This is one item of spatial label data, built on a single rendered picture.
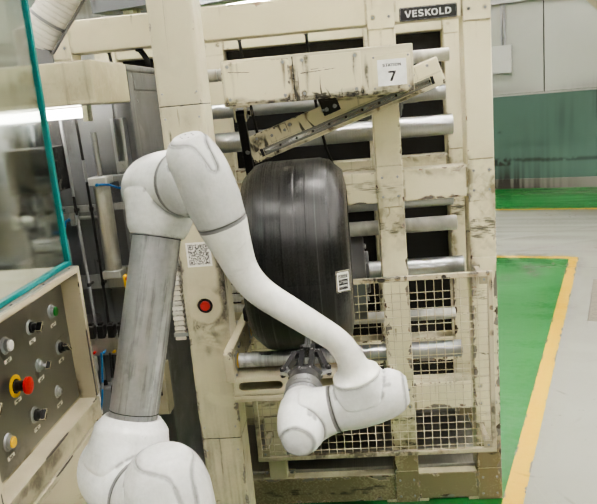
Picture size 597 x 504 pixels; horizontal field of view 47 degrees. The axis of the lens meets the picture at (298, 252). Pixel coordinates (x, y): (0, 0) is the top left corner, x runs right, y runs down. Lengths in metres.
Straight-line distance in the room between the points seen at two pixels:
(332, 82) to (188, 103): 0.48
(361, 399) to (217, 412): 0.86
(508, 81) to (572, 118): 1.09
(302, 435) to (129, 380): 0.37
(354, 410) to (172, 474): 0.40
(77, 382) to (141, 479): 0.75
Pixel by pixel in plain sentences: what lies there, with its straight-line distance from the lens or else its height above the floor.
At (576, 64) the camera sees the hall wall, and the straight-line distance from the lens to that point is 11.03.
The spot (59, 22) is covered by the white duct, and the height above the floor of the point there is 1.95.
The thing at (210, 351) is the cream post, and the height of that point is 0.91.
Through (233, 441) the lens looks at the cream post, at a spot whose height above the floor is 0.61.
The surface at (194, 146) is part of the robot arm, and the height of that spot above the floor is 1.58.
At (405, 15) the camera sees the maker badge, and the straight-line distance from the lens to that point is 2.55.
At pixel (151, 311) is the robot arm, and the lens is 1.41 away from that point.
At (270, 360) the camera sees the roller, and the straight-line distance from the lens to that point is 2.04.
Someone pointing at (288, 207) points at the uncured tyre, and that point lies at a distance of 1.85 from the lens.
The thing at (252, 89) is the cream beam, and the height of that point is 1.69.
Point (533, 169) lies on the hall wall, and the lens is 11.09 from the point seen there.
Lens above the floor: 1.65
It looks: 13 degrees down
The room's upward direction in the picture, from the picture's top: 5 degrees counter-clockwise
